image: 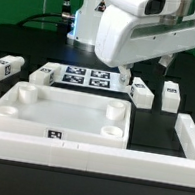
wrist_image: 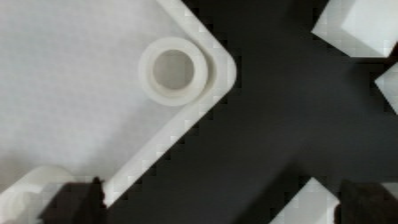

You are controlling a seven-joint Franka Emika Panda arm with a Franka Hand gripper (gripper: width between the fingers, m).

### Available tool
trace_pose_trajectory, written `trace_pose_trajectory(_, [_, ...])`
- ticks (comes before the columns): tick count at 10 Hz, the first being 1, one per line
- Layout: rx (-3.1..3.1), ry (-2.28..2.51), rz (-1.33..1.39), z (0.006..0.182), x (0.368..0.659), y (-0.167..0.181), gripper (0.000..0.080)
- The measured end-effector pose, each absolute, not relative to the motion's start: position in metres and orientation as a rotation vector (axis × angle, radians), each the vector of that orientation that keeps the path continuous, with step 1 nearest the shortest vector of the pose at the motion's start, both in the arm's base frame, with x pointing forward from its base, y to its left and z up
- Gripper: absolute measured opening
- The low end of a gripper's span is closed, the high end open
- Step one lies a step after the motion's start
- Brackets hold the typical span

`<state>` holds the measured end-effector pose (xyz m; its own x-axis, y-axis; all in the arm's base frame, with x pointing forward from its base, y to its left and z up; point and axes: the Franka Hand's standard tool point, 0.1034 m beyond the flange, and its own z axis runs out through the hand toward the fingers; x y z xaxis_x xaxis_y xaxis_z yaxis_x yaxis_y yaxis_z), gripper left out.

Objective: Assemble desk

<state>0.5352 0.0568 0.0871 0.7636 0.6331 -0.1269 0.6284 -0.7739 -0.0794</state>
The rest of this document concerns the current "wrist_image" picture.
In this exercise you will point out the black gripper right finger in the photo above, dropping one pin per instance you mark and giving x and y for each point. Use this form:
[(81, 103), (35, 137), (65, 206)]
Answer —
[(369, 203)]

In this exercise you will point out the white L-shaped fence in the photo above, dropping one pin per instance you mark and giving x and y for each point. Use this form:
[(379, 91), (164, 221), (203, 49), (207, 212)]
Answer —
[(358, 27)]

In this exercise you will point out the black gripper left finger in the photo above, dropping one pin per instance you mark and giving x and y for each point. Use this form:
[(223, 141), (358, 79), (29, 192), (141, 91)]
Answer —
[(77, 206)]

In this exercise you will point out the white desk top tray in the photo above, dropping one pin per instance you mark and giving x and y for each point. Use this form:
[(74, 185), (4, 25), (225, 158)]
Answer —
[(115, 73)]

